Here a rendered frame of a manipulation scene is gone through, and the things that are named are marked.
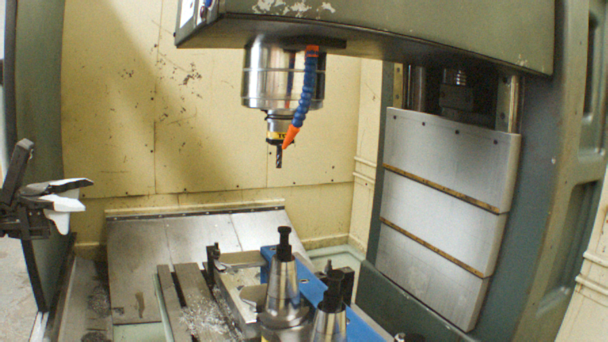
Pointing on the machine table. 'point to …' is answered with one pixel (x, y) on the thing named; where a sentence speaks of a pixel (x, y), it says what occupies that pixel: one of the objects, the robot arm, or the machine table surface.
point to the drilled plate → (245, 316)
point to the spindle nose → (278, 78)
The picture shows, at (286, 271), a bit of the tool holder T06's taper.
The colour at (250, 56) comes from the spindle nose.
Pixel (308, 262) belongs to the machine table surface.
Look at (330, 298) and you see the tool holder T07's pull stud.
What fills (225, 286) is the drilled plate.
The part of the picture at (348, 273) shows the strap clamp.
